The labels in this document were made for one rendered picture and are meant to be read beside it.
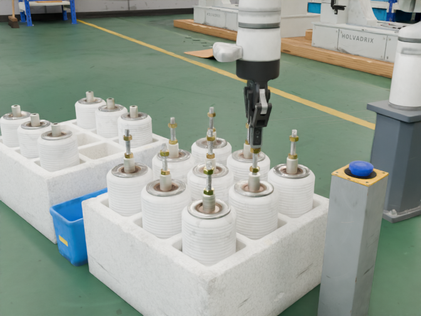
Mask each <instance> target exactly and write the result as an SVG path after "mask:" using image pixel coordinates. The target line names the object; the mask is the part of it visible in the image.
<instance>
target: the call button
mask: <svg viewBox="0 0 421 316"><path fill-rule="evenodd" d="M349 170H350V171H351V173H352V174H354V175H356V176H369V175H370V173H371V172H373V165H372V164H371V163H369V162H365V161H353V162H351V163H349Z"/></svg>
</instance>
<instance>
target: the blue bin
mask: <svg viewBox="0 0 421 316"><path fill-rule="evenodd" d="M107 192H108V188H107V187H106V188H104V189H100V190H98V191H95V192H91V193H89V194H85V195H83V196H80V197H76V198H74V199H70V200H68V201H65V202H62V203H59V204H55V205H53V206H51V207H50V208H49V213H50V215H51V216H52V217H53V224H54V227H55V233H56V239H57V244H58V249H59V253H60V254H61V255H63V256H64V257H65V258H66V259H67V260H68V261H69V262H70V263H72V264H73V265H74V266H81V265H84V264H86V263H88V254H87V248H86V237H85V226H84V220H83V209H82V201H85V200H87V199H90V198H96V197H97V196H99V195H101V194H105V193H107Z"/></svg>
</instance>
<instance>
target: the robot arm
mask: <svg viewBox="0 0 421 316"><path fill-rule="evenodd" d="M397 2H398V6H399V8H400V9H401V10H402V11H405V12H410V13H412V12H413V13H421V0H397ZM280 25H281V0H239V10H238V32H237V41H236V44H228V43H220V42H216V43H214V45H213V56H214V57H215V59H216V60H217V61H220V62H232V61H236V76H237V77H238V78H240V79H243V80H247V86H246V87H244V89H243V92H244V103H245V110H246V118H247V122H248V124H249V137H248V143H249V145H250V146H251V147H252V148H260V147H262V132H263V127H267V124H268V120H269V116H270V113H271V109H272V107H273V106H272V103H269V99H270V95H271V91H270V89H268V81H269V80H274V79H276V78H277V77H278V76H279V69H280V55H281V32H280ZM388 106H390V107H392V108H396V109H399V110H407V111H419V110H421V21H420V22H418V23H416V24H413V25H410V26H406V27H404V28H401V29H400V30H399V32H398V40H397V48H396V53H395V62H394V67H393V75H392V83H391V88H390V96H389V101H388Z"/></svg>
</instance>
